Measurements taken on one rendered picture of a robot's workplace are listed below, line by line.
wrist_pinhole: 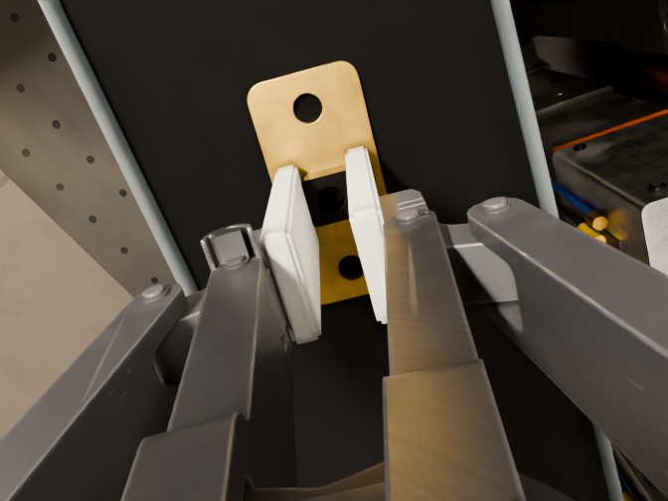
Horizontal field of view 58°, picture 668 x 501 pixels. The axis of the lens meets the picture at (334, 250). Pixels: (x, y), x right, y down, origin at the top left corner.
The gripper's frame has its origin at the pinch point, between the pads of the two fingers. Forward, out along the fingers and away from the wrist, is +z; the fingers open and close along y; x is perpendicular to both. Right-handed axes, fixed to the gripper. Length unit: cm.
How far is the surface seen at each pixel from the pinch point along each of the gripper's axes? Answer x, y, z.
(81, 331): -51, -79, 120
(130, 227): -11, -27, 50
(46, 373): -60, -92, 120
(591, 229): -8.9, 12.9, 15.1
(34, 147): 1, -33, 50
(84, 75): 6.0, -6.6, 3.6
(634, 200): -5.7, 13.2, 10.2
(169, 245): -0.2, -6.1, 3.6
